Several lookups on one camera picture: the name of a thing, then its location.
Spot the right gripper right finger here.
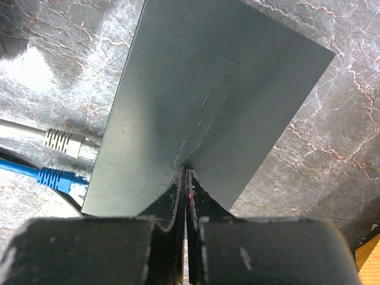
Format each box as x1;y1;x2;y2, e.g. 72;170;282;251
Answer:
184;170;360;284

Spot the black network switch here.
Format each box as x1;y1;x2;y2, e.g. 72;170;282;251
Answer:
83;1;335;217

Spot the blue ethernet cable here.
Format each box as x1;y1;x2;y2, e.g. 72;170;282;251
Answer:
0;159;90;194

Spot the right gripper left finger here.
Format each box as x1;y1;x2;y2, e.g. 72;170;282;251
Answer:
1;169;184;284

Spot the grey ethernet cable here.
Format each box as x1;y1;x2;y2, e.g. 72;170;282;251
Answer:
0;118;102;160

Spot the orange Mickey Mouse blanket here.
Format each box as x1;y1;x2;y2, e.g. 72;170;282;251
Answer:
354;235;380;285

